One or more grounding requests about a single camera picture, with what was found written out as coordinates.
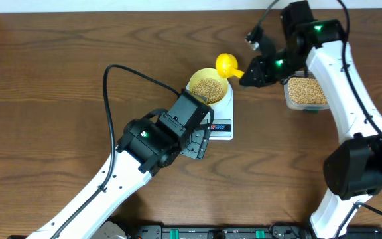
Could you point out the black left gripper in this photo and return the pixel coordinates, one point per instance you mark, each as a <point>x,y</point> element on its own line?
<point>198,145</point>

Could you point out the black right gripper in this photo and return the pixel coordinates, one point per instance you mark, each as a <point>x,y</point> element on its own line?
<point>257,66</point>

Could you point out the yellow plastic scoop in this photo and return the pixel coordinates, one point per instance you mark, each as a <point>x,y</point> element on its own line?
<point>227,66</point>

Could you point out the yellow plastic bowl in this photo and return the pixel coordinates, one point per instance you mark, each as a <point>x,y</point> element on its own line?
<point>205,73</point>

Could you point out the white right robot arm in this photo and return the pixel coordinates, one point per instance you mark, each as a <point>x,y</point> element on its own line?
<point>353,172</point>

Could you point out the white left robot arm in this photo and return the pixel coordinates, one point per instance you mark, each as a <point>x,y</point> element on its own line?
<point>147,145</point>

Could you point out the white digital kitchen scale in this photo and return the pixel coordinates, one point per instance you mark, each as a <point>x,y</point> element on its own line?
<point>222,127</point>

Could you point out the soybeans in bowl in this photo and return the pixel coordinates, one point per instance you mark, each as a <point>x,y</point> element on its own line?
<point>209,88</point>

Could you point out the clear plastic soybean container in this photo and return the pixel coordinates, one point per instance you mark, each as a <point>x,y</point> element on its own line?
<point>303,92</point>

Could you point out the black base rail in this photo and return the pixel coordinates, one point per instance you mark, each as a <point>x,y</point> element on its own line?
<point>276,231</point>

